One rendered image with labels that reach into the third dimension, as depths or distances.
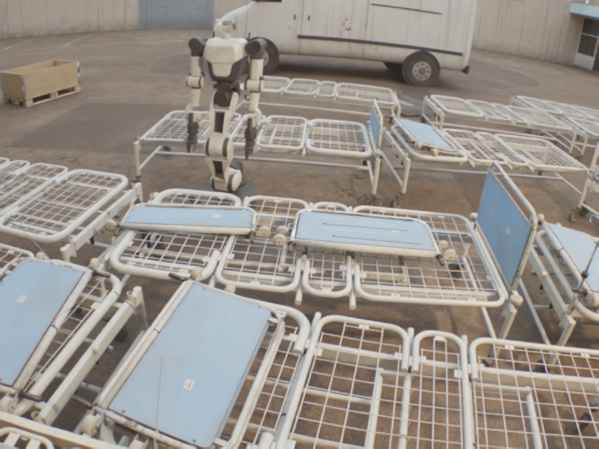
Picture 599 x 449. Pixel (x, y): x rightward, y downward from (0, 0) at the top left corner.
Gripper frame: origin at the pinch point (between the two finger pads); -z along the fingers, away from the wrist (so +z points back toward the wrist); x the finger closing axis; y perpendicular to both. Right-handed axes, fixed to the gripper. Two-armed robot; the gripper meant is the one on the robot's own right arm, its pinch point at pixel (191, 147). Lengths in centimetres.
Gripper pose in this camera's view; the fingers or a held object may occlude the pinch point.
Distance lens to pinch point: 334.8
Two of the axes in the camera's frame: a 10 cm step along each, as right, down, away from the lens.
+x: -1.3, 2.6, -9.6
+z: 1.0, -9.6, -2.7
